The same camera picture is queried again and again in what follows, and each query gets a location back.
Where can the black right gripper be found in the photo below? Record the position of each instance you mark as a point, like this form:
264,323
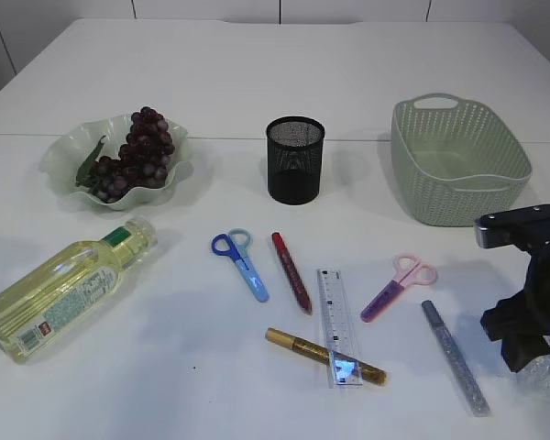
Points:
521,322

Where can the clear bubble plastic sheet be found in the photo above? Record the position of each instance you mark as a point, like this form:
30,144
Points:
534,379

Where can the pink scissors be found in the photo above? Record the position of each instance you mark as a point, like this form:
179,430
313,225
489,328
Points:
410,270

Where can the purple grape bunch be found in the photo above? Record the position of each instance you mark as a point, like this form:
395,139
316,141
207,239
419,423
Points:
142,161

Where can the yellow oil bottle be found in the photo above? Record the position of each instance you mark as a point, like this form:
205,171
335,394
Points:
60,292

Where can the silver glitter pen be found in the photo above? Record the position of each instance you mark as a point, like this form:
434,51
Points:
465,380

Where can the gold glitter pen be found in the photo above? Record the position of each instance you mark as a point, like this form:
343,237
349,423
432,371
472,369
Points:
311,350

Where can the clear plastic ruler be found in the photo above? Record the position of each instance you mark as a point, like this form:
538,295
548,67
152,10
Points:
336,320

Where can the green plastic basket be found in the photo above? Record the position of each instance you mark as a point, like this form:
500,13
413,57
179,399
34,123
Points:
454,160

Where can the red glitter pen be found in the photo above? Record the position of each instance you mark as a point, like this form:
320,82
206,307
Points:
300,293

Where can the black mesh pen holder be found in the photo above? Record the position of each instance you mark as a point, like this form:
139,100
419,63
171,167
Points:
294,159

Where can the translucent green wavy plate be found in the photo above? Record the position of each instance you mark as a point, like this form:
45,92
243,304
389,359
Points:
65,156

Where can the blue scissors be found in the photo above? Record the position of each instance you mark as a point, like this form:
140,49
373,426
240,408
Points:
234,245

